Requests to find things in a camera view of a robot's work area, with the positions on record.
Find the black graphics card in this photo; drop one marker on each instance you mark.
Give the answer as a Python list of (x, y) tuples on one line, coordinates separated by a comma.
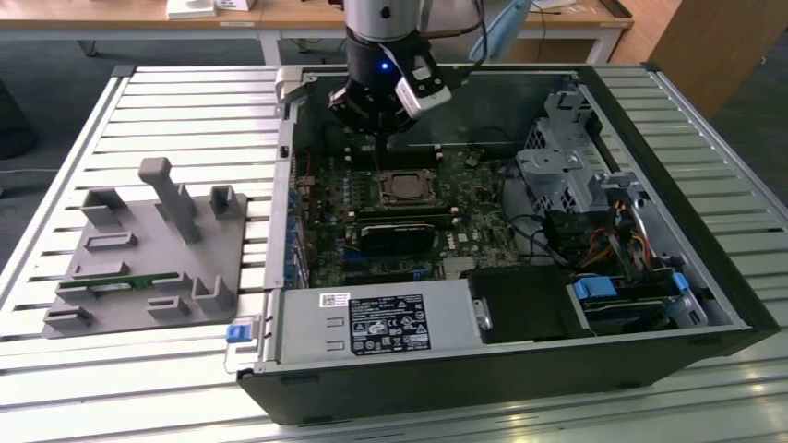
[(397, 240)]

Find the green RAM stick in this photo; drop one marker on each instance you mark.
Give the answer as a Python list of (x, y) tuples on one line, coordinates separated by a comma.
[(401, 220), (154, 279)]

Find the black PC case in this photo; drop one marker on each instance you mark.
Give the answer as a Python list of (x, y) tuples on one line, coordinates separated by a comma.
[(431, 392)]

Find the wooden cabinet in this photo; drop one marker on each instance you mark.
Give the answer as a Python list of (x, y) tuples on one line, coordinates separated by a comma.
[(721, 51)]

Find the grey parts rack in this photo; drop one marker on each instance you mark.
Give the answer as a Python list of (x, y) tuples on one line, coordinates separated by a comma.
[(161, 260)]

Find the green Dell motherboard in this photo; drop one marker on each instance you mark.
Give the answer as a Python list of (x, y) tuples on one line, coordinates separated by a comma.
[(487, 217)]

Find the silver perforated drive cage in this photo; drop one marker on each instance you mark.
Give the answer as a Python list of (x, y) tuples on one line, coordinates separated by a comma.
[(554, 175)]

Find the wooden desk with white frame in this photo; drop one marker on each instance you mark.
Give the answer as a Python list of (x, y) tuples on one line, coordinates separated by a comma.
[(93, 22), (309, 20)]

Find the silver coin cell battery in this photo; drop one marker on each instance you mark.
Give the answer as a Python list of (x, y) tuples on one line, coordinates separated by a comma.
[(474, 156)]

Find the silver CPU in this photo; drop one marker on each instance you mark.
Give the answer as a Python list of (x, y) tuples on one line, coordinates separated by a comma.
[(407, 185)]

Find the silver power supply unit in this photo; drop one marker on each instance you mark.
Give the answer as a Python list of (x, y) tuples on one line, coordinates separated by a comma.
[(302, 323)]

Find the hard disk in blue carrier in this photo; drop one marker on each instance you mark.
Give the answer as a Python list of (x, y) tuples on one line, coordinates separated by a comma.
[(594, 288)]

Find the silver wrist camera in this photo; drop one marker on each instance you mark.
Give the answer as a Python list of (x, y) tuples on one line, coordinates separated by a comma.
[(425, 92)]

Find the blue plastic latch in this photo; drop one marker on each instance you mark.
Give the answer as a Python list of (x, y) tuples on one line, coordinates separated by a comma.
[(241, 333), (681, 283)]

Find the silver finned heatsink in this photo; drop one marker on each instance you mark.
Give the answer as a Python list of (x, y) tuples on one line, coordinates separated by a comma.
[(462, 267)]

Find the small white and dark box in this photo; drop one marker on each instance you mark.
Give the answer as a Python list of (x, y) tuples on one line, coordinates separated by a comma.
[(237, 5)]

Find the black drive bay box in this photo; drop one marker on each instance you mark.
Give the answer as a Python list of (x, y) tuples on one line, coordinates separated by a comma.
[(523, 304)]

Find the black power connector block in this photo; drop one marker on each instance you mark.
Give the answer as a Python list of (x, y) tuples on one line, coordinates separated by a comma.
[(567, 231)]

